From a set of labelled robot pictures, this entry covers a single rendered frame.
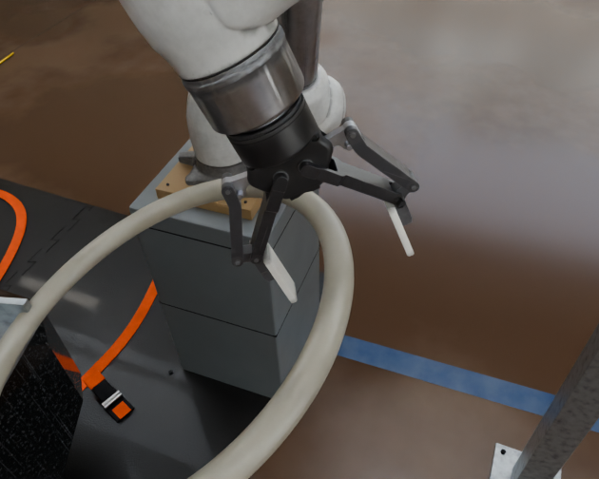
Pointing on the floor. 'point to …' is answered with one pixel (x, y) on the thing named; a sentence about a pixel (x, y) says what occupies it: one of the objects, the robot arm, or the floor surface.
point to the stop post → (569, 408)
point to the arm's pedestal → (231, 292)
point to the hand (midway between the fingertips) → (345, 263)
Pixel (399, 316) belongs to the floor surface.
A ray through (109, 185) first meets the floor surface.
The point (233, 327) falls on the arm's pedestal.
